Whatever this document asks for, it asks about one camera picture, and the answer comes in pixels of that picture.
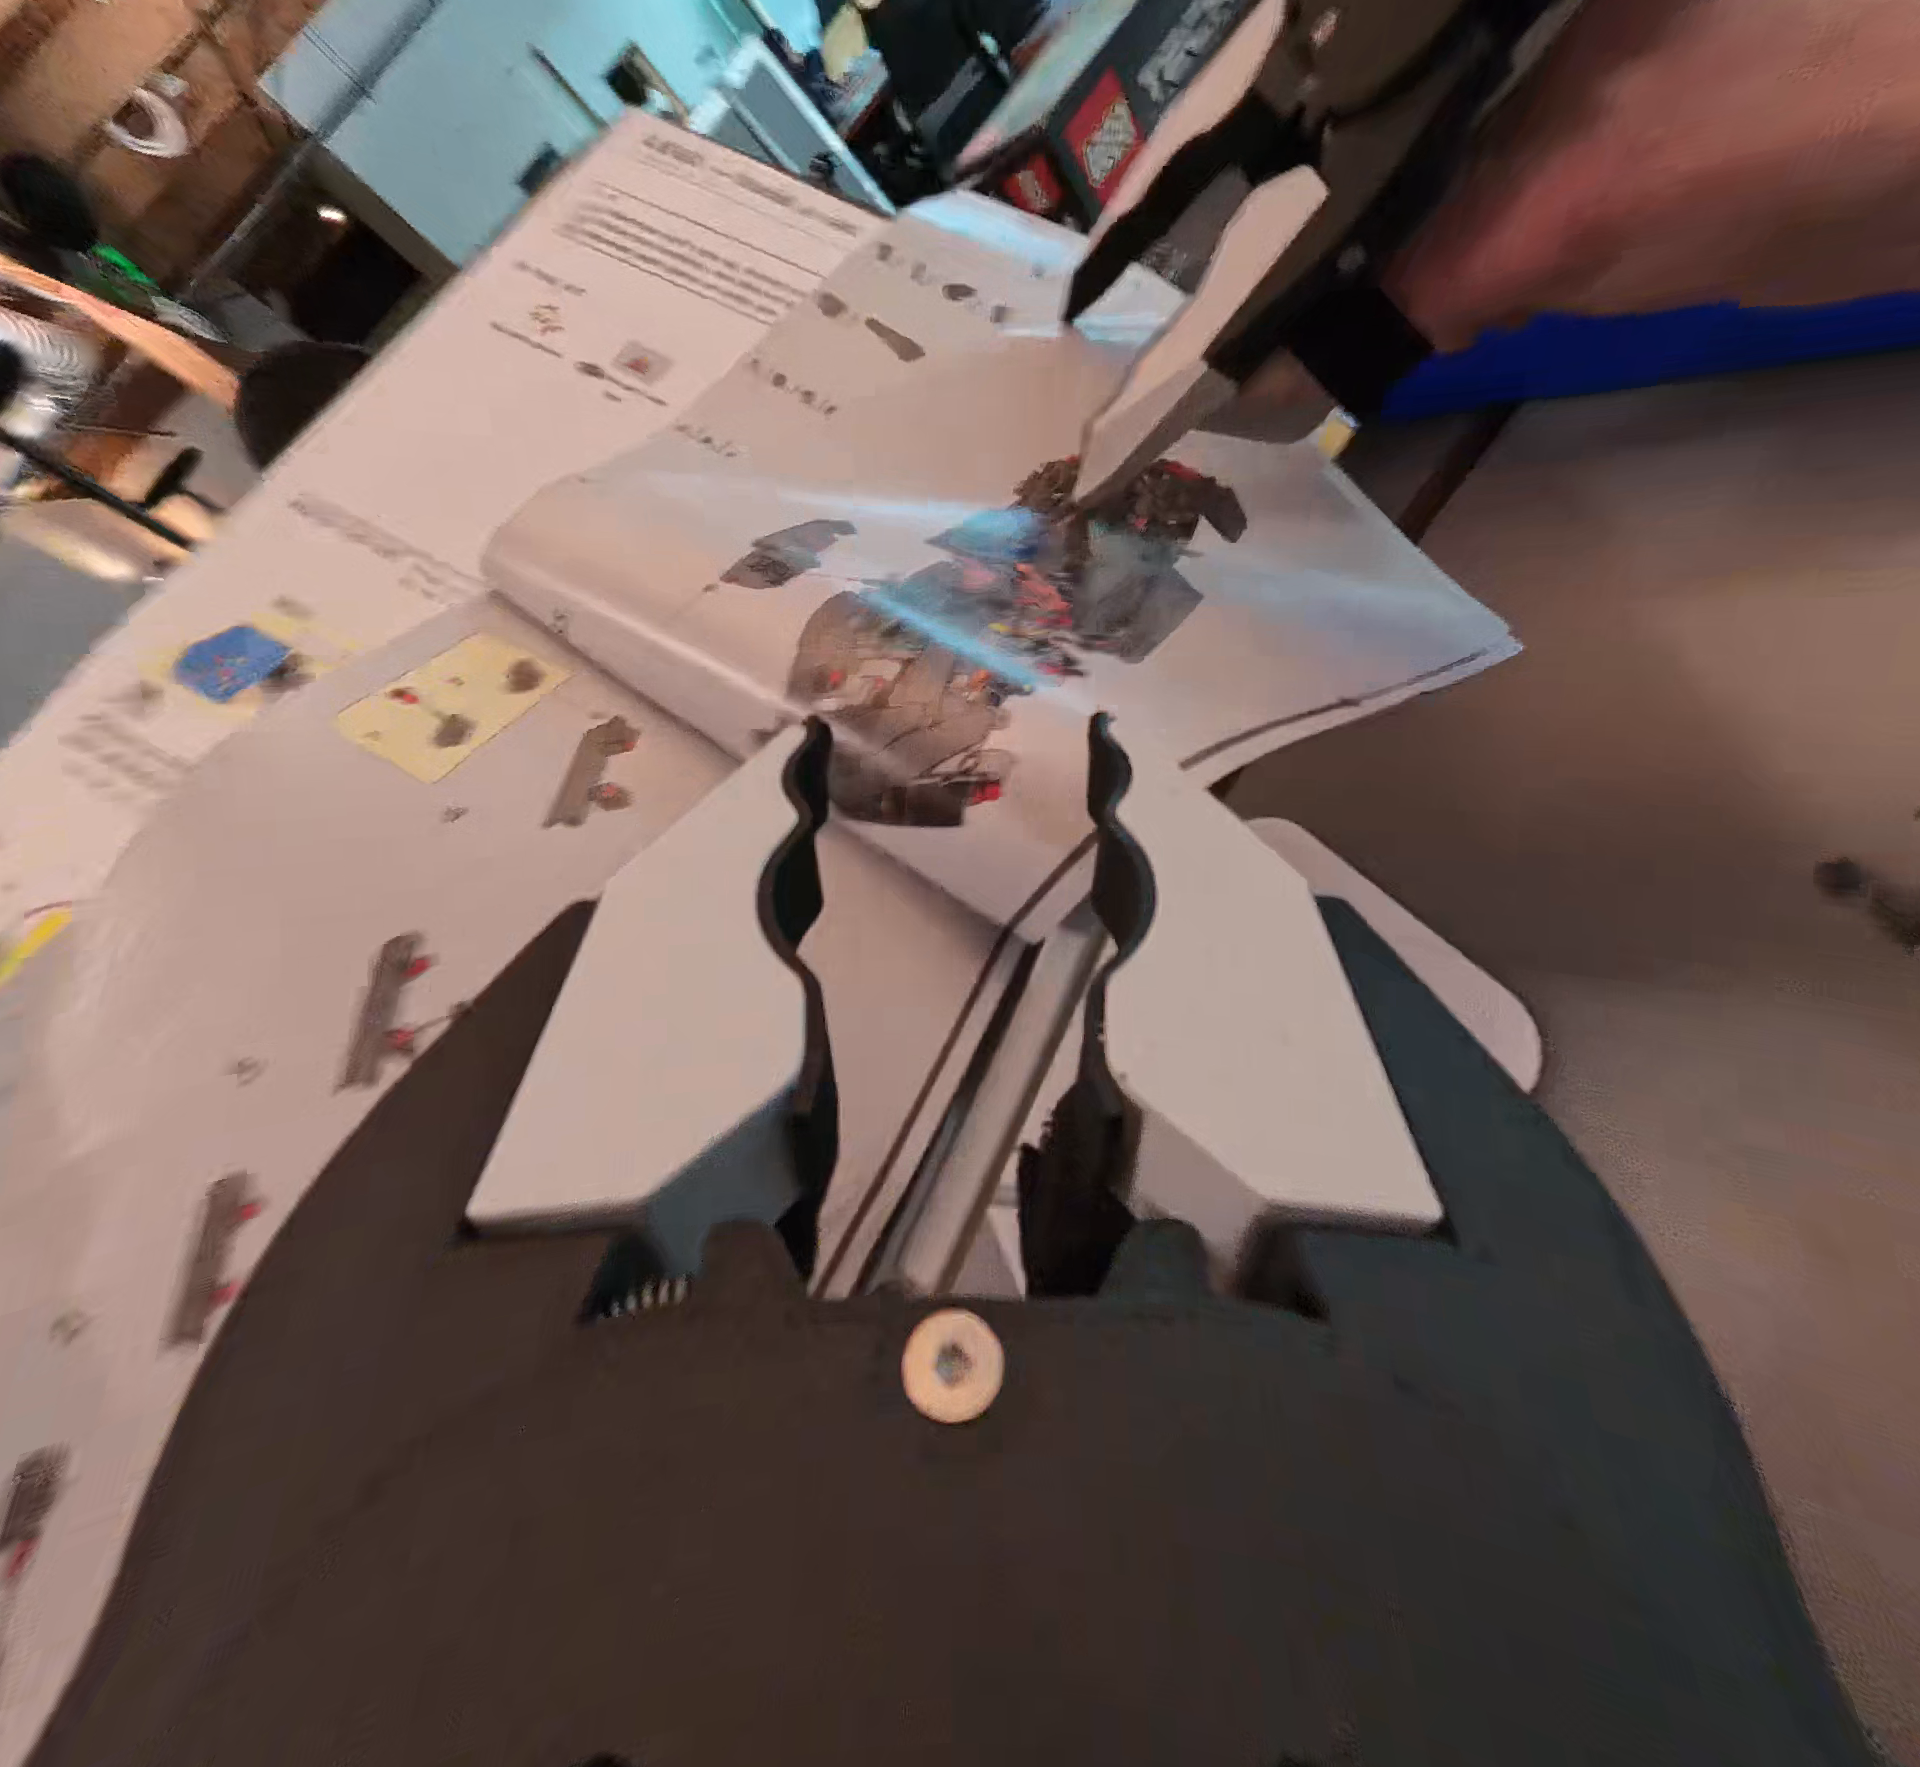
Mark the blue storage bin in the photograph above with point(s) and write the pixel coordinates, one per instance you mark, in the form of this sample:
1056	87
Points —
1649	365

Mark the large printed paper sheet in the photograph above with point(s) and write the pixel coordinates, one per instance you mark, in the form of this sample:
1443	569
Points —
450	418

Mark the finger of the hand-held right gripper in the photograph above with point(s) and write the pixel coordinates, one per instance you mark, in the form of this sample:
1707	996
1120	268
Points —
1200	118
1216	313

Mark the black round stool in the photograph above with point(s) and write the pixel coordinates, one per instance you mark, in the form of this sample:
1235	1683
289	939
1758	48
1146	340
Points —
300	395

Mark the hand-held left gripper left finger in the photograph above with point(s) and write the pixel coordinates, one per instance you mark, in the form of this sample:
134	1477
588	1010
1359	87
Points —
661	1047

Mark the dark lego set box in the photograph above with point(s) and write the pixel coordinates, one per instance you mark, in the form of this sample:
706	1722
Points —
1102	140

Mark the person's right hand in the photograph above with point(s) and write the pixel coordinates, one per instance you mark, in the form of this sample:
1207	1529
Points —
1649	148

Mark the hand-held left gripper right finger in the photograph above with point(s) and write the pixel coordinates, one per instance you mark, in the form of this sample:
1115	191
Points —
1260	1047

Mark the white stand with metal arms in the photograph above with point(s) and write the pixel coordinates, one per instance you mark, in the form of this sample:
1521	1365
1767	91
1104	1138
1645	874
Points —
1440	958

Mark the scattered loose lego pieces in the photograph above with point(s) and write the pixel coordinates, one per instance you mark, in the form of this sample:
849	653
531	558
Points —
1854	883

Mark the instruction booklet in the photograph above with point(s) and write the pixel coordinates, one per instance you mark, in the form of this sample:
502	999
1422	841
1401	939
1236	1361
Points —
674	566

